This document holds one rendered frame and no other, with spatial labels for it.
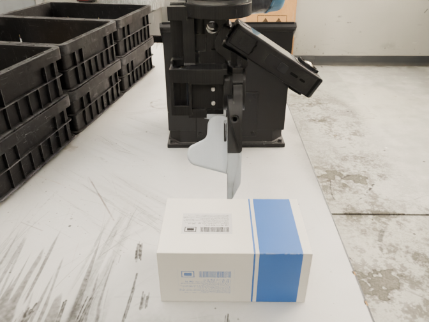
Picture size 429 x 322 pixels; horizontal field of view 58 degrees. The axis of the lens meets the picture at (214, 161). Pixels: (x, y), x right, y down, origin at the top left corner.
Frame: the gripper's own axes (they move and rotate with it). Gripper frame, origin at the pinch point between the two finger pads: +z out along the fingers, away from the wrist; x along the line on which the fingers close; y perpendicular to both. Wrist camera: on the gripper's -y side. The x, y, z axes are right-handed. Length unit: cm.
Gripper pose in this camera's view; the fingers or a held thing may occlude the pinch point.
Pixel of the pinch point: (233, 166)
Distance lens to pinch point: 50.4
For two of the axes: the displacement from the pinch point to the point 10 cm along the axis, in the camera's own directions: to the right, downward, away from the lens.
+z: 0.1, 8.7, 5.0
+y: -10.0, 0.0, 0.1
